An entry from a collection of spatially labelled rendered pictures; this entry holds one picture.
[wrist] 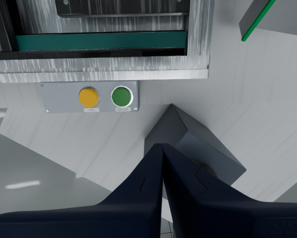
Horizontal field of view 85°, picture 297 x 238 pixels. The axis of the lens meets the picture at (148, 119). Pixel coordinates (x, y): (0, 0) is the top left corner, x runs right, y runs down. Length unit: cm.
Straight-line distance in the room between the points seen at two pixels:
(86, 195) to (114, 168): 139
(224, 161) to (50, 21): 45
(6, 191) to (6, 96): 176
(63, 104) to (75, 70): 8
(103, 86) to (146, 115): 17
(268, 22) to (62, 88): 40
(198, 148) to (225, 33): 31
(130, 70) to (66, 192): 175
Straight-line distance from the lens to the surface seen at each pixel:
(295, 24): 40
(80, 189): 190
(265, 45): 54
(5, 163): 208
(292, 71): 59
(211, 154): 31
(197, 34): 36
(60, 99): 40
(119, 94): 35
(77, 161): 58
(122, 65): 35
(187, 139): 28
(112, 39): 37
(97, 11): 36
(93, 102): 36
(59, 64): 39
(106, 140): 52
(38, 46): 42
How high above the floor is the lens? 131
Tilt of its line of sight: 71 degrees down
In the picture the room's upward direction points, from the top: 180 degrees clockwise
